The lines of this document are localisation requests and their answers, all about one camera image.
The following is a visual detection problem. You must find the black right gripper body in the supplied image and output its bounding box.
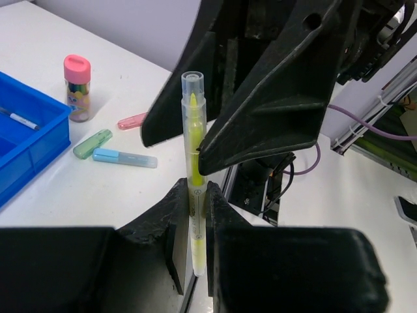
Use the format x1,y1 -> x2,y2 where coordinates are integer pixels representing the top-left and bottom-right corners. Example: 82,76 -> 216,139
243,1 -> 410,85

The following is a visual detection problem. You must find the blue compartment tray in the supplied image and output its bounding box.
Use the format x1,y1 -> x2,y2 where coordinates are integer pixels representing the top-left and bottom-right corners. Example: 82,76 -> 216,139
1,72 -> 70,205

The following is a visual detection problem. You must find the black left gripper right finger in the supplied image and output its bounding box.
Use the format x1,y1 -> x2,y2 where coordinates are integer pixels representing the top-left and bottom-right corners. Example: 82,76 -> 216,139
205,182 -> 390,312

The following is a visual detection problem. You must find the pink highlighter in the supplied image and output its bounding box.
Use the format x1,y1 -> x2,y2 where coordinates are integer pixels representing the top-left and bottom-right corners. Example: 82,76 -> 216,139
117,113 -> 147,130

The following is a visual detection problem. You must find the light blue highlighter right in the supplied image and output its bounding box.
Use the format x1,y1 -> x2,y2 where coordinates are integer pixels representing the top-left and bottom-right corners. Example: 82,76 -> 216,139
92,148 -> 158,168

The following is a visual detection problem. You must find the dark blue pen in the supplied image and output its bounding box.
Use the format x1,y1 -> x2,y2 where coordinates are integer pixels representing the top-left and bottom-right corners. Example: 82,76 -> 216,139
0,107 -> 40,130

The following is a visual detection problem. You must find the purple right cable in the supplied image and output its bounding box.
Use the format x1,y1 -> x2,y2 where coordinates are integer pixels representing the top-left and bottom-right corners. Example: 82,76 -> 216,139
283,104 -> 417,177

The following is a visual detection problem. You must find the yellow pen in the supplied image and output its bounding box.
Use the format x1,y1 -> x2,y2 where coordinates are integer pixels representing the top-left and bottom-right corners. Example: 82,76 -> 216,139
181,71 -> 207,276

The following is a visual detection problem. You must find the pink capped glue stick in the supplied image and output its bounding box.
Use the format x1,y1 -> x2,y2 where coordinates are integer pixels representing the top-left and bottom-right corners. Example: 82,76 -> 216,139
63,54 -> 91,123

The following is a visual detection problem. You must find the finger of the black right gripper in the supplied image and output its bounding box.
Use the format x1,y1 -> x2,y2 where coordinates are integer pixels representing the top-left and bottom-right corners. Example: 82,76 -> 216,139
197,0 -> 359,177
141,1 -> 248,147

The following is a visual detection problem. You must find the green highlighter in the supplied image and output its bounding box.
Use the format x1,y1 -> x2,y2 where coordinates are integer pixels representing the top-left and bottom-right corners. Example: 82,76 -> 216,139
72,129 -> 113,160

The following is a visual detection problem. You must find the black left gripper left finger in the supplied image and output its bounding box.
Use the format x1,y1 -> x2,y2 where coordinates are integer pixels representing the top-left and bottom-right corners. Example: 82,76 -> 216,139
1,179 -> 188,312

